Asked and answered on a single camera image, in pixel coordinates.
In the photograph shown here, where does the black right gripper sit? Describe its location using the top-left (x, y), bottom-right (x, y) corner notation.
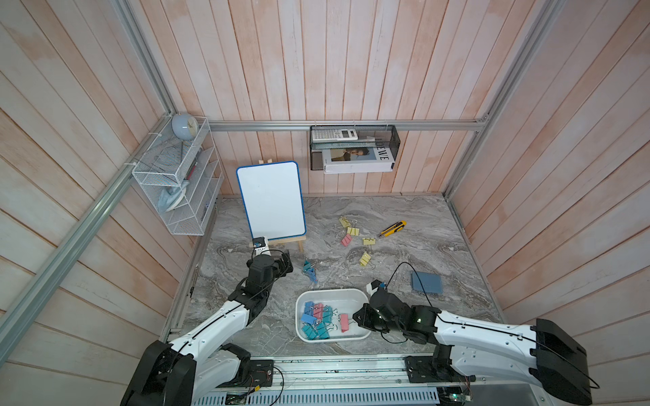
top-left (348, 302), bottom-right (403, 333)

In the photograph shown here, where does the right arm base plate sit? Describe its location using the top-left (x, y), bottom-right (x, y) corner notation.
top-left (404, 344), bottom-right (476, 383)

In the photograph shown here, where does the white book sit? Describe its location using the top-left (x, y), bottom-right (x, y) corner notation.
top-left (323, 147), bottom-right (394, 174)

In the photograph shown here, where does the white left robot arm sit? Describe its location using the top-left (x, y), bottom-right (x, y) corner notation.
top-left (120, 250), bottom-right (293, 405)

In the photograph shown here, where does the small blue binder clip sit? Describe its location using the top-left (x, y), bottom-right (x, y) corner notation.
top-left (301, 313), bottom-right (319, 326)

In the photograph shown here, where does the blue framed whiteboard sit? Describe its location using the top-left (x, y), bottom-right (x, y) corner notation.
top-left (235, 161), bottom-right (308, 243)

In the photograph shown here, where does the pink binder clip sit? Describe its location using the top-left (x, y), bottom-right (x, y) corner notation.
top-left (311, 303), bottom-right (324, 321)
top-left (341, 234), bottom-right (352, 247)
top-left (339, 314), bottom-right (350, 333)

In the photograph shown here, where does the yellow black utility knife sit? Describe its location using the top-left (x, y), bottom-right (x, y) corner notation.
top-left (378, 221), bottom-right (406, 238)

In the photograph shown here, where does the white wire shelf rack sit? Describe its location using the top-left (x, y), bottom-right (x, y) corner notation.
top-left (133, 116), bottom-right (225, 236)

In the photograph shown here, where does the black mesh wall basket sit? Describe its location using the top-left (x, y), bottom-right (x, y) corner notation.
top-left (309, 125), bottom-right (401, 172)

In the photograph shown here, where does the large teal binder clip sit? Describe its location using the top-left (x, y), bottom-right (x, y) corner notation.
top-left (315, 322), bottom-right (331, 340)

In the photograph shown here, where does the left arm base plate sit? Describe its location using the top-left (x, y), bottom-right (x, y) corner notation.
top-left (219, 359), bottom-right (274, 388)

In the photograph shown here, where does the white plastic storage box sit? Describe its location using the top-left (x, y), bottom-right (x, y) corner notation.
top-left (295, 289), bottom-right (371, 343)

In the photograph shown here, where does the yellow binder clip near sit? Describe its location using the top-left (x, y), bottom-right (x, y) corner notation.
top-left (360, 252), bottom-right (371, 267)

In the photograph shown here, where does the small teal binder clip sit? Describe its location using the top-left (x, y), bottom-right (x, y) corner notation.
top-left (322, 306), bottom-right (334, 325)

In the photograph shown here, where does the aluminium rail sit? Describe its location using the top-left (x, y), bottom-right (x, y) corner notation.
top-left (167, 349), bottom-right (549, 392)

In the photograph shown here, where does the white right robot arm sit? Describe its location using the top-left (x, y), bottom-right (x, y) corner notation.
top-left (352, 280), bottom-right (598, 405)

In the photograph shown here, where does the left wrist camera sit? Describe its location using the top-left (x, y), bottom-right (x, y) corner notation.
top-left (252, 237), bottom-right (271, 258)

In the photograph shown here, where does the white calculator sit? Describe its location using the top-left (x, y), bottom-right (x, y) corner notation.
top-left (311, 128), bottom-right (358, 143)

